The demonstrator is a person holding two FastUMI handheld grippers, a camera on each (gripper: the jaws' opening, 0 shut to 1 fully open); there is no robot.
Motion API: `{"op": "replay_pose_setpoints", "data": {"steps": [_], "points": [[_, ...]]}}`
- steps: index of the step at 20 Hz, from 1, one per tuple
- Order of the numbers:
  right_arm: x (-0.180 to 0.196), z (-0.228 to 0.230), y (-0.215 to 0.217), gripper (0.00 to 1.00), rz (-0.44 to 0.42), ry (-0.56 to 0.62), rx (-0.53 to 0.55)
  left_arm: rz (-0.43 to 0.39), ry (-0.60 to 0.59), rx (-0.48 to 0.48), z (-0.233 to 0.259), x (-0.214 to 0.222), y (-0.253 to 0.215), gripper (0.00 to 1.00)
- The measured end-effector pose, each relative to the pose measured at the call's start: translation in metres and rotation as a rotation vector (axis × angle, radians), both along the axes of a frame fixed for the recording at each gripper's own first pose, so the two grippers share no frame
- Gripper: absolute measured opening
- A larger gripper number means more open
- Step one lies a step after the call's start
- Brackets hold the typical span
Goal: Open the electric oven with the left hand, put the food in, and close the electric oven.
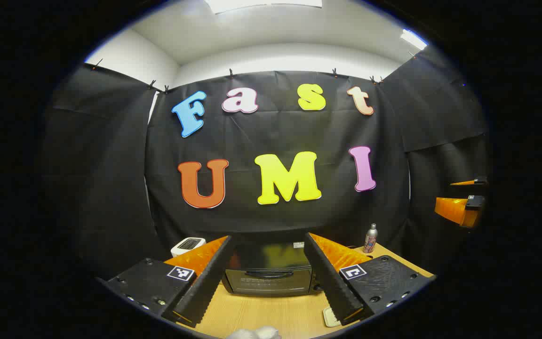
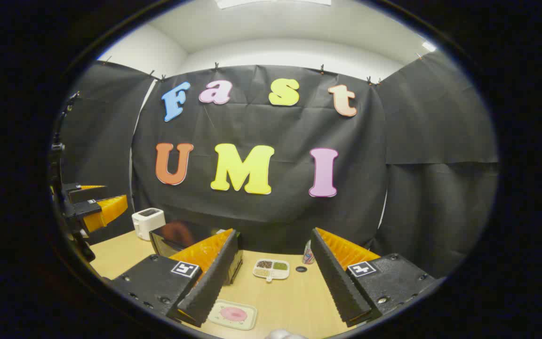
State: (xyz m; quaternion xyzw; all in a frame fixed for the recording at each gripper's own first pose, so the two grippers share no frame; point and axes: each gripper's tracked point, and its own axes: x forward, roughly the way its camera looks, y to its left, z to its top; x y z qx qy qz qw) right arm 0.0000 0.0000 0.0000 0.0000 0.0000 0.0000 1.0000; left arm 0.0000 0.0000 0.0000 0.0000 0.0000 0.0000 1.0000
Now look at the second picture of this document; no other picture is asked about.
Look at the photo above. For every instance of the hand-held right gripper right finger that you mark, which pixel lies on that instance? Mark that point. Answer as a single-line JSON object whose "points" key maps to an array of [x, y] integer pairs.
{"points": [[334, 278]]}

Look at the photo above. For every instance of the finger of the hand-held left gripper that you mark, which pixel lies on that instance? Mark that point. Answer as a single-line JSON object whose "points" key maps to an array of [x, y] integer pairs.
{"points": [[80, 194], [104, 211]]}

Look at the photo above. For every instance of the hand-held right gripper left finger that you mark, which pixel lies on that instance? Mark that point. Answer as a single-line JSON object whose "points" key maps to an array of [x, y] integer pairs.
{"points": [[214, 278]]}

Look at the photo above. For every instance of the cream square plate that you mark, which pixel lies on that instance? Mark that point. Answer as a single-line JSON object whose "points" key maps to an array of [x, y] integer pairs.
{"points": [[214, 318]]}

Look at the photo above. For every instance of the pink ham slice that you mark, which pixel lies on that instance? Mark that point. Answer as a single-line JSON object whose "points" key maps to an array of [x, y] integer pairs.
{"points": [[233, 314]]}

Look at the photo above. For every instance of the black electric oven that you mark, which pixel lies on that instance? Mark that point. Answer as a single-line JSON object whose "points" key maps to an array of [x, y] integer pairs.
{"points": [[177, 238]]}

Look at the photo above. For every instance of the silver patterned drink bottle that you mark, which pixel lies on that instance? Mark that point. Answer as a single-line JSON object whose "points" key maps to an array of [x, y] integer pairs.
{"points": [[308, 254]]}

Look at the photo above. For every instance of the white toaster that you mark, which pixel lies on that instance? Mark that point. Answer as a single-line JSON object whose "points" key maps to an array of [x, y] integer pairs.
{"points": [[147, 222]]}

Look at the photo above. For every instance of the white divided snack plate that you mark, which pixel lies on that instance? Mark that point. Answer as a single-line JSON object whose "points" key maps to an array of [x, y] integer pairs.
{"points": [[271, 269]]}

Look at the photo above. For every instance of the ceiling light panel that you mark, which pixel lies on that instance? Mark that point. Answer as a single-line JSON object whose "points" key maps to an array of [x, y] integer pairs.
{"points": [[429, 46]]}

